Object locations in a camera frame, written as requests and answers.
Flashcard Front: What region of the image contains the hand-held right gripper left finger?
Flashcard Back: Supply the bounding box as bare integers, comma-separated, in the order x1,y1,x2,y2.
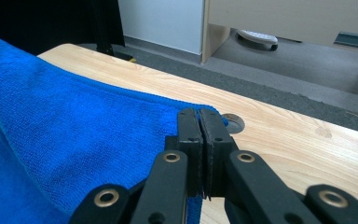
164,107,204,198

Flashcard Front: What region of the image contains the black metal stand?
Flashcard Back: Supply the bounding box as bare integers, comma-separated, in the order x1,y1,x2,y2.
92,0,134,62

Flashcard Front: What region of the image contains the grey metal strip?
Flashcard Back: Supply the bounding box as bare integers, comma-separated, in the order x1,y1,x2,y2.
333,31,358,50

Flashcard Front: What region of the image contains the grey round table grommet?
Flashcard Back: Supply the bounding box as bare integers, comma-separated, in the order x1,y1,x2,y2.
222,113,246,134

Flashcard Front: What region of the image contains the black curtain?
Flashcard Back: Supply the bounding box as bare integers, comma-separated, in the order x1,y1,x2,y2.
0,0,126,57

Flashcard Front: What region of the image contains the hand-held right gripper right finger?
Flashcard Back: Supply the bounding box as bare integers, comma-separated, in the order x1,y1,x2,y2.
200,107,240,201

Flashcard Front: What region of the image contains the blue microfibre towel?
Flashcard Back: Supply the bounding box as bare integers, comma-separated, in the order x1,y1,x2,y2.
0,31,229,224

